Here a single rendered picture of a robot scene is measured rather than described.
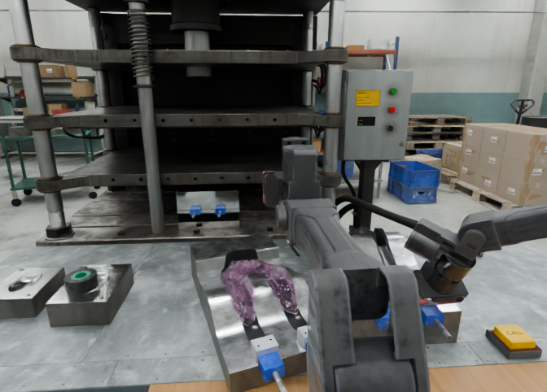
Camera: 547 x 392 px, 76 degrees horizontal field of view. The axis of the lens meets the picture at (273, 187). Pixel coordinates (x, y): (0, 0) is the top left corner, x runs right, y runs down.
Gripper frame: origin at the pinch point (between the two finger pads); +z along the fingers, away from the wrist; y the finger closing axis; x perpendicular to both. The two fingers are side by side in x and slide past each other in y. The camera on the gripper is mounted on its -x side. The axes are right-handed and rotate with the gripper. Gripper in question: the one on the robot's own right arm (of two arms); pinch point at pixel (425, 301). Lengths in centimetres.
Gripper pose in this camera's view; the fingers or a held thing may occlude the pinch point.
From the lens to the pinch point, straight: 93.8
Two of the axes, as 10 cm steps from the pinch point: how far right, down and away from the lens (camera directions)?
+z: -0.4, 7.0, 7.2
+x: 0.7, 7.2, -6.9
